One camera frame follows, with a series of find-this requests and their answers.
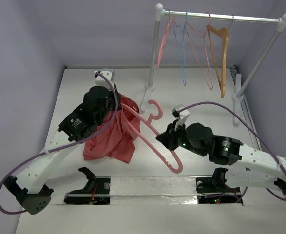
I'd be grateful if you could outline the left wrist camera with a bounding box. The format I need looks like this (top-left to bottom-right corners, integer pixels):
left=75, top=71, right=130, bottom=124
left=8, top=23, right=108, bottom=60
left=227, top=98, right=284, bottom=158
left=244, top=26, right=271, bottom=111
left=94, top=69, right=115, bottom=87

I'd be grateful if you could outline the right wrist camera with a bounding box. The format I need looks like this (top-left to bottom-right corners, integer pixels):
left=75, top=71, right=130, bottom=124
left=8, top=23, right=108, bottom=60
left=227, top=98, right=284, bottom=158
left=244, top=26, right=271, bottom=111
left=172, top=104, right=190, bottom=130

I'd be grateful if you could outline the white metal clothes rack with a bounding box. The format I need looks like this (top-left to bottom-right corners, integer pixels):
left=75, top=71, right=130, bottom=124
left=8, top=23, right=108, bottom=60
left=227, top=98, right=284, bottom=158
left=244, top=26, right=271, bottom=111
left=139, top=3, right=286, bottom=125

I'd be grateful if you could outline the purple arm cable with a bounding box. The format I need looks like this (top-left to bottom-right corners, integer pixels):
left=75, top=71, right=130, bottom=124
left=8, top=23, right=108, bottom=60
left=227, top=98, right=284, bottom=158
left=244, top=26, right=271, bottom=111
left=175, top=101, right=286, bottom=202
left=0, top=72, right=121, bottom=215

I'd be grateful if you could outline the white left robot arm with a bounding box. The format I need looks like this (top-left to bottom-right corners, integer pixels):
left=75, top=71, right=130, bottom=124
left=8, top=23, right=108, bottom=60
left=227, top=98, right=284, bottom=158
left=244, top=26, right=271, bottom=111
left=3, top=83, right=121, bottom=215

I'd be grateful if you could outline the thick pink plastic hanger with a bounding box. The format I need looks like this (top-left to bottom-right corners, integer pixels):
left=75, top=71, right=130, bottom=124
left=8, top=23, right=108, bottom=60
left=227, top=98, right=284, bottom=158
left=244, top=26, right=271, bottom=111
left=119, top=99, right=183, bottom=174

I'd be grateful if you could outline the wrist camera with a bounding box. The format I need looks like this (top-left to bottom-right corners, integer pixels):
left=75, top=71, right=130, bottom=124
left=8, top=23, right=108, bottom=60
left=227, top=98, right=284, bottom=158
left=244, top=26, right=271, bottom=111
left=172, top=104, right=190, bottom=130
left=94, top=69, right=115, bottom=87

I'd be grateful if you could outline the red t shirt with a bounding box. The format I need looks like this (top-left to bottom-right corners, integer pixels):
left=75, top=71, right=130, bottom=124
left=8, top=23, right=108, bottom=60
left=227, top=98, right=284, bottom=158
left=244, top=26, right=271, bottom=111
left=83, top=108, right=140, bottom=163

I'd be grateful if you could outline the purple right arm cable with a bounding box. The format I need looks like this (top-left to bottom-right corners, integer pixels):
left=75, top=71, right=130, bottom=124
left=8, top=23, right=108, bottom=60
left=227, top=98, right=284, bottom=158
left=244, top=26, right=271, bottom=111
left=175, top=101, right=286, bottom=202

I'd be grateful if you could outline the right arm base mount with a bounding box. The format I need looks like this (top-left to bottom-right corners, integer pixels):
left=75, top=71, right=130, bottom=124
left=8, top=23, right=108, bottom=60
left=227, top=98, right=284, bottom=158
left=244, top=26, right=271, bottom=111
left=196, top=168, right=243, bottom=204

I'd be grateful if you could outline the pink hanger far left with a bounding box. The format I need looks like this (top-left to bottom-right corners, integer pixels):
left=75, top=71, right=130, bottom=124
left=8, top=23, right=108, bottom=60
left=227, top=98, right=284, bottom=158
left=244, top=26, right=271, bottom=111
left=156, top=16, right=175, bottom=70

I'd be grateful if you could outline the blue wire hanger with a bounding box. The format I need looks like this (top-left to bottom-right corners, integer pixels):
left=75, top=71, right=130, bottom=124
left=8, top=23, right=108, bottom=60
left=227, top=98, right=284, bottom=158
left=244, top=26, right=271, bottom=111
left=173, top=11, right=188, bottom=86

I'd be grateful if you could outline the orange wooden hanger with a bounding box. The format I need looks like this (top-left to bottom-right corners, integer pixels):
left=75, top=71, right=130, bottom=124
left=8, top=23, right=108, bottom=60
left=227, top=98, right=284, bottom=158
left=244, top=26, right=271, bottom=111
left=206, top=12, right=229, bottom=98

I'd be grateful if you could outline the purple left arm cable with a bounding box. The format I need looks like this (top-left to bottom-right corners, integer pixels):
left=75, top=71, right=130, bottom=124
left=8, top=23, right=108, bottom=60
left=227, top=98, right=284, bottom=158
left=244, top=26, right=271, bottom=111
left=0, top=72, right=121, bottom=215

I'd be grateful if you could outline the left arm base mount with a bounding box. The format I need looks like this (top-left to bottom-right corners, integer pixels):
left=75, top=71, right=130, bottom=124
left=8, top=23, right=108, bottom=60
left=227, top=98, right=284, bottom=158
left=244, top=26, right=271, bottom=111
left=64, top=167, right=111, bottom=205

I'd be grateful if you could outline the thin pink wire hanger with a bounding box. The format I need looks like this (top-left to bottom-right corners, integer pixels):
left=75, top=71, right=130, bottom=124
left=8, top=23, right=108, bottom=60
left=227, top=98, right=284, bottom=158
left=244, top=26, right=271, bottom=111
left=184, top=12, right=214, bottom=90

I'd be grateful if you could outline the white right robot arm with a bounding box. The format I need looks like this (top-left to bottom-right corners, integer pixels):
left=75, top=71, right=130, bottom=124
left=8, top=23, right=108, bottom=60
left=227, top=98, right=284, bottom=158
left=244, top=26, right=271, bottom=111
left=156, top=121, right=286, bottom=195

